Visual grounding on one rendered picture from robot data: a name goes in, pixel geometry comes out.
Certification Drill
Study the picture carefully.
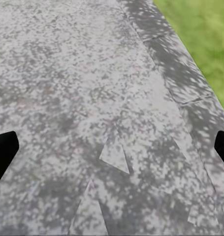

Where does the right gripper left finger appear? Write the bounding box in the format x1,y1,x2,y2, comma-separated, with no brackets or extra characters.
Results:
0,131,19,179

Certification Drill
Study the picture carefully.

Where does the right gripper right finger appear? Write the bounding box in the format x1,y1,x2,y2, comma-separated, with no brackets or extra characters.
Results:
214,131,224,162

